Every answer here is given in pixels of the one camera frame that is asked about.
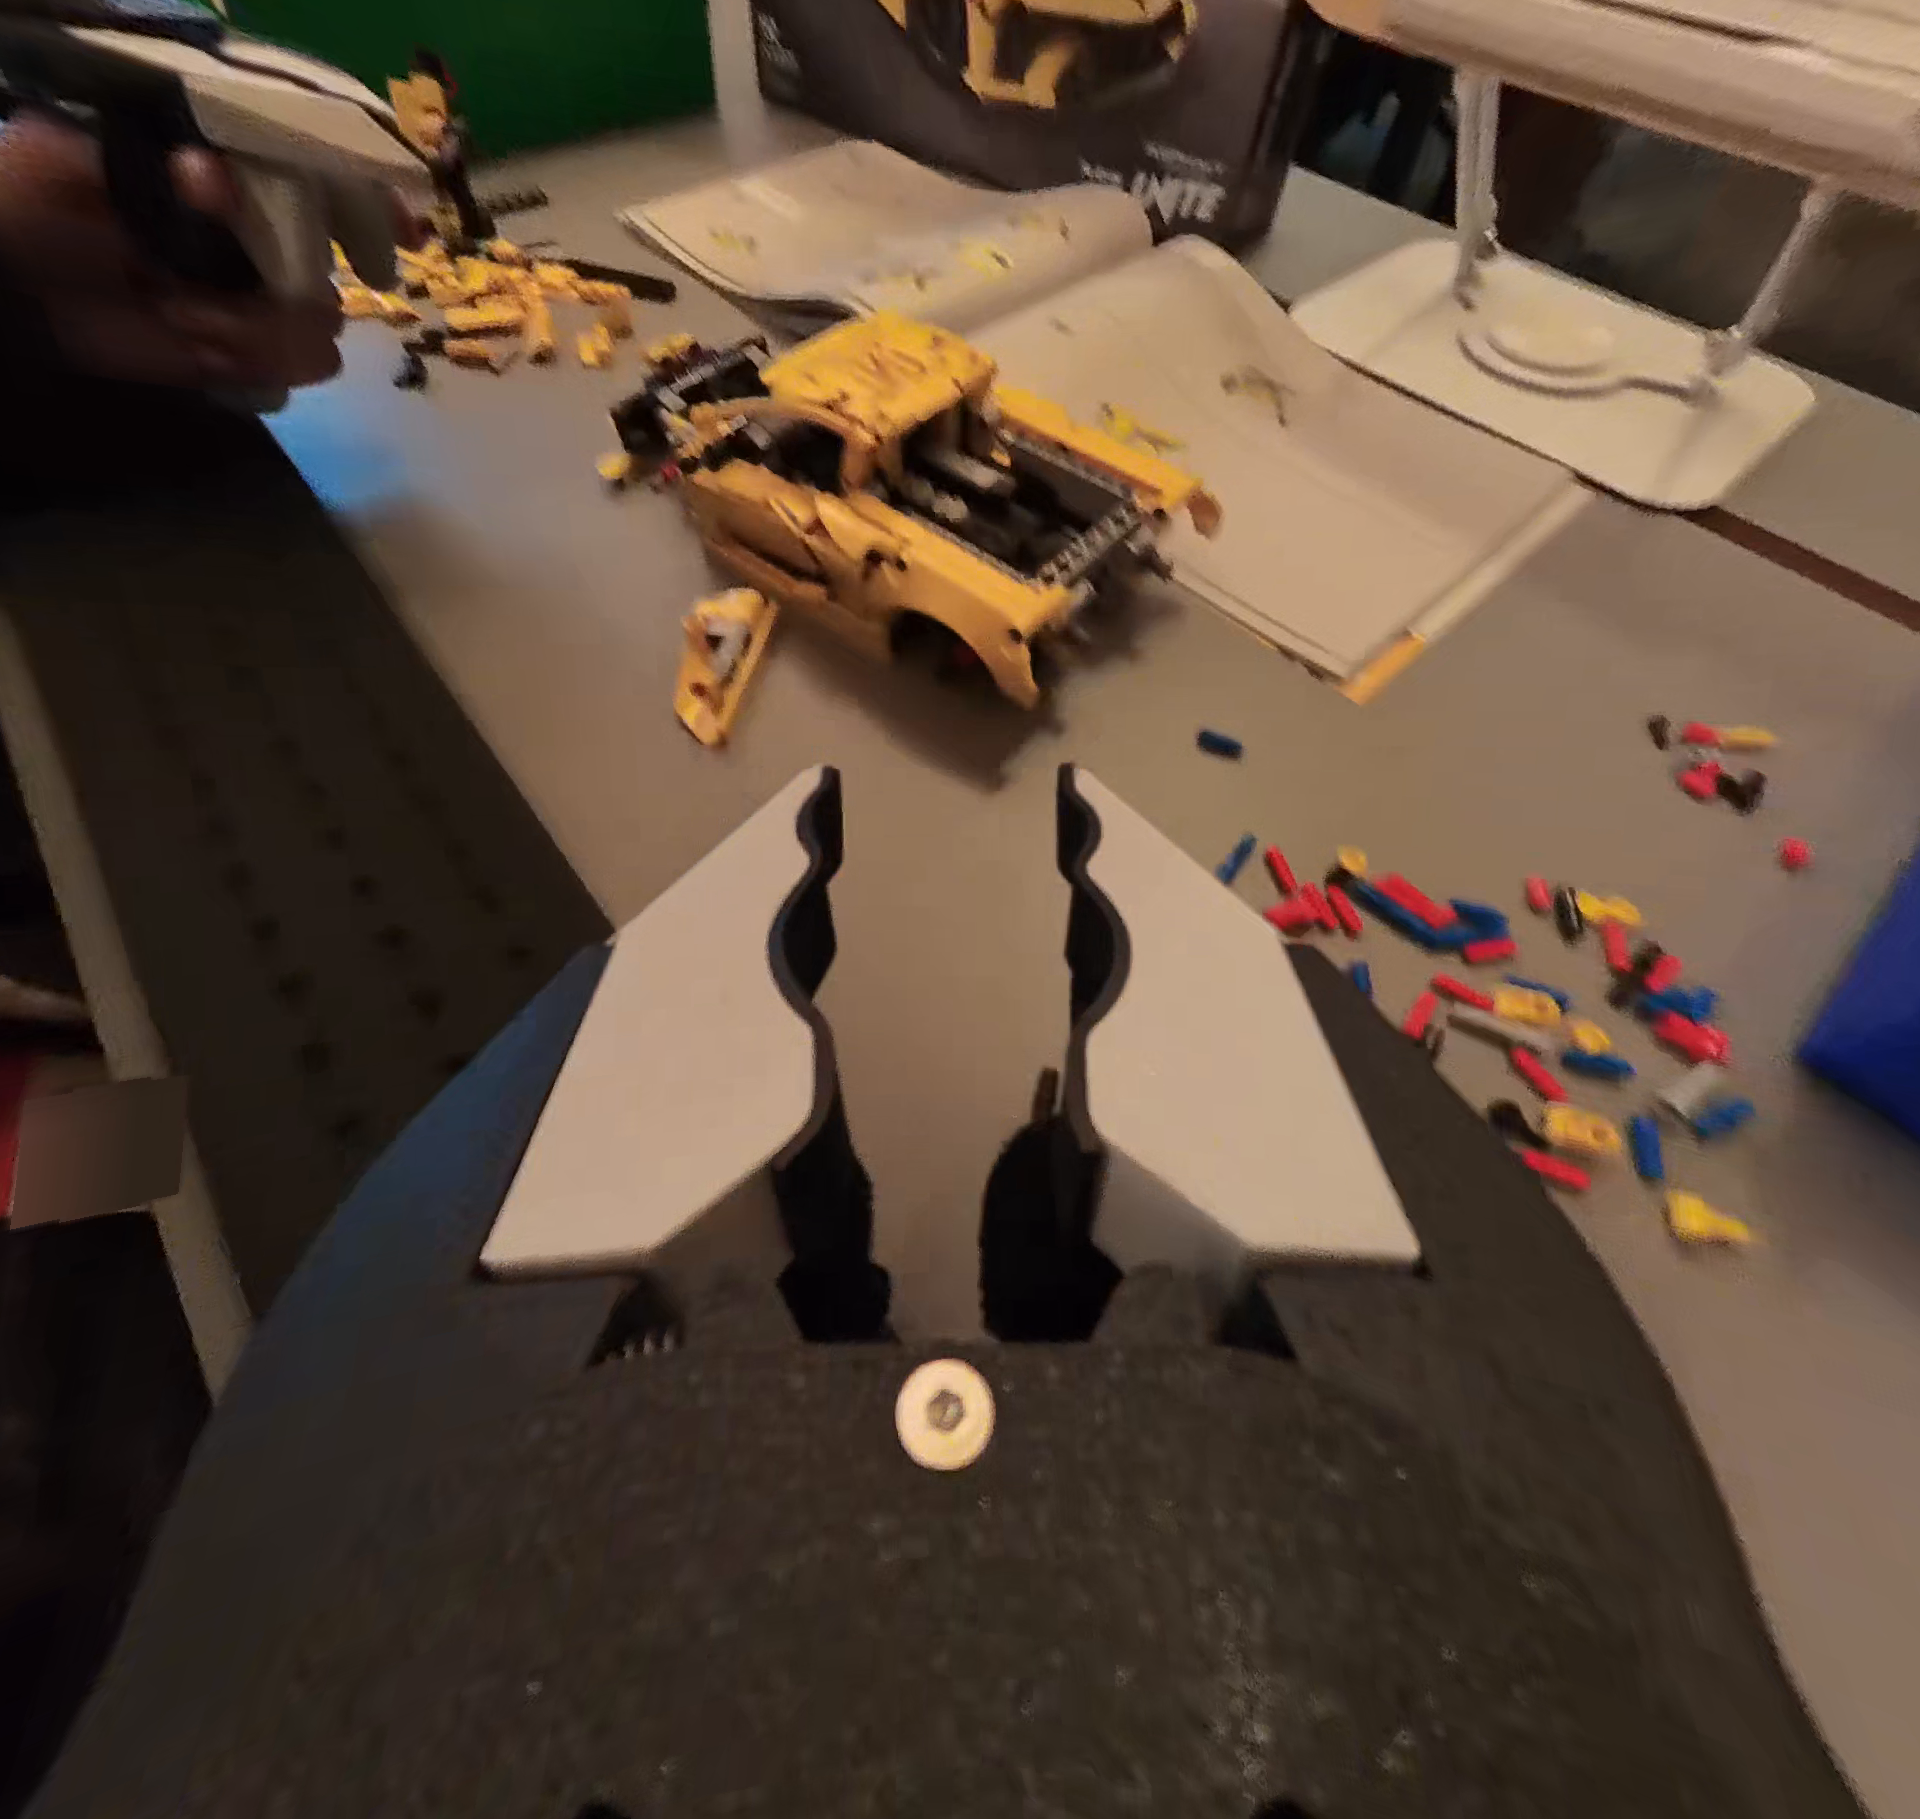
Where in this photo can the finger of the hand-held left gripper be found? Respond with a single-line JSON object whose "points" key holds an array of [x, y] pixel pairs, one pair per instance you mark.
{"points": [[316, 112]]}

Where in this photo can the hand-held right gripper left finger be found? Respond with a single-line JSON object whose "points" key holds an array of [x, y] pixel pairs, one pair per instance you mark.
{"points": [[676, 1101]]}

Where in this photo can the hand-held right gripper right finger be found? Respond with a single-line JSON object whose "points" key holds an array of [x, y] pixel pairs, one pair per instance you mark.
{"points": [[1232, 1101]]}

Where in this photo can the small yellow brick assembly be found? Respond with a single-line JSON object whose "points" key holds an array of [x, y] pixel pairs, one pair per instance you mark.
{"points": [[444, 155]]}

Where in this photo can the grey desk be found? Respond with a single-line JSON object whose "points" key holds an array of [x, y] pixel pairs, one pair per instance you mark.
{"points": [[962, 800]]}

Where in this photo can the person's left hand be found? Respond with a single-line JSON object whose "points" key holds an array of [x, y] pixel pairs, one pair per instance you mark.
{"points": [[122, 303]]}

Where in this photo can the green plastic bin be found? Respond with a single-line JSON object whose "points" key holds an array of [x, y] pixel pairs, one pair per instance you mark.
{"points": [[449, 5]]}

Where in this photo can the pile of yellow brick pieces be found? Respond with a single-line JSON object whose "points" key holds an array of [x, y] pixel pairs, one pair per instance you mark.
{"points": [[496, 303]]}

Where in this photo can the scattered small brick pieces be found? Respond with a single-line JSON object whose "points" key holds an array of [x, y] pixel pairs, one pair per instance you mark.
{"points": [[1529, 1011]]}

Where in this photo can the yellow brick wing piece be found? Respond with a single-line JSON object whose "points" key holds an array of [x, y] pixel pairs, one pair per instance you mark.
{"points": [[722, 667]]}

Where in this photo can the black studded mat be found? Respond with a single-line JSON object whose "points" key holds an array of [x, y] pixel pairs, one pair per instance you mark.
{"points": [[271, 800]]}

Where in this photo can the open instruction booklet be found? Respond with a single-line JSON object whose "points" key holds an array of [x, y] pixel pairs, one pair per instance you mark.
{"points": [[1291, 470]]}

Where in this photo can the yellow toy brick car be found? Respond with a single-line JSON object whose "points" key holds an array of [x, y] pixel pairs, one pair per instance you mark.
{"points": [[899, 483]]}

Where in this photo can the blue plastic bin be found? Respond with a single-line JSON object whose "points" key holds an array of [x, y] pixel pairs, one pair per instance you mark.
{"points": [[1876, 1011]]}

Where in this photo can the toy car set box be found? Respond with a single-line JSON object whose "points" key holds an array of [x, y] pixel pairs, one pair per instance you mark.
{"points": [[1021, 33]]}

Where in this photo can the white board stand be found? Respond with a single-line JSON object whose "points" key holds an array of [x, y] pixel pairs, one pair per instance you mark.
{"points": [[1561, 349]]}

